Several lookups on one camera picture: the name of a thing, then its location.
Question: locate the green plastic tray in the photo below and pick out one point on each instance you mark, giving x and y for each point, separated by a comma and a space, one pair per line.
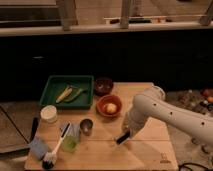
56, 85

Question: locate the dark brown bowl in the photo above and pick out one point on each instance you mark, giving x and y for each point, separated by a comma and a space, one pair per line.
103, 86

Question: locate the yellow round fruit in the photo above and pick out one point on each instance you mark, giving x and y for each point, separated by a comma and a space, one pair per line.
111, 108

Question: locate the white round container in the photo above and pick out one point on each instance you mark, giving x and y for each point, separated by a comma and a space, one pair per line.
49, 113

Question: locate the black handled tool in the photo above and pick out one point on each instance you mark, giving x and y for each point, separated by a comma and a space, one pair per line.
34, 128

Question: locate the orange bowl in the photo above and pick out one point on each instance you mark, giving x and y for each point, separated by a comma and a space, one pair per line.
103, 101

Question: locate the white handled dish brush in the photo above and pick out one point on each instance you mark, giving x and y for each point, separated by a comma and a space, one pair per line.
50, 157

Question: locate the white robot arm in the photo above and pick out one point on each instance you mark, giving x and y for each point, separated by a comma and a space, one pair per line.
151, 103

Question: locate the small metal cup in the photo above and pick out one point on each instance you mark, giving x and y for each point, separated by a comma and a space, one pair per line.
86, 126

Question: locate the wooden window frame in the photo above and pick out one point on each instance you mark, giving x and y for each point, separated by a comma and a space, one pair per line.
43, 17

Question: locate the green transparent cup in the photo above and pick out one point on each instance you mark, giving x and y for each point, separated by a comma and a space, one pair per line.
72, 138

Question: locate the yellow corn cob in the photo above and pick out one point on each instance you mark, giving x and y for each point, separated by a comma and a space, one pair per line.
64, 94

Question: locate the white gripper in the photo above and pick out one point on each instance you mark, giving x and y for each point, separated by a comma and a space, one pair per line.
133, 122

